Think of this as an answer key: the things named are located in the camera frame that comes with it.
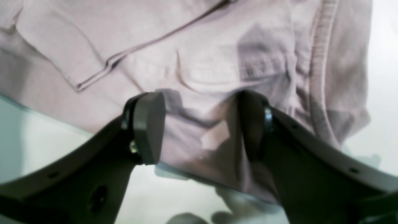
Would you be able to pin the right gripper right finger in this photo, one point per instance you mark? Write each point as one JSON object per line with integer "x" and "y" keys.
{"x": 316, "y": 184}

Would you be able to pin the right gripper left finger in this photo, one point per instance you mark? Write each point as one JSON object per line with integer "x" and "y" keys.
{"x": 88, "y": 185}

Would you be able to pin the pink T-shirt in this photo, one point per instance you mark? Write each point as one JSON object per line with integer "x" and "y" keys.
{"x": 79, "y": 61}

